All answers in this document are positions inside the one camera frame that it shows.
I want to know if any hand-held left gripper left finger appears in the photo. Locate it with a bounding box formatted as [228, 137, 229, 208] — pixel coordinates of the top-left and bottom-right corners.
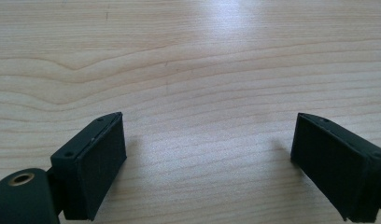
[48, 111, 128, 222]

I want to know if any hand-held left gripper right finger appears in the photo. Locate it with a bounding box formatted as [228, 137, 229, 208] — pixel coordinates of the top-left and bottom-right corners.
[289, 112, 381, 224]

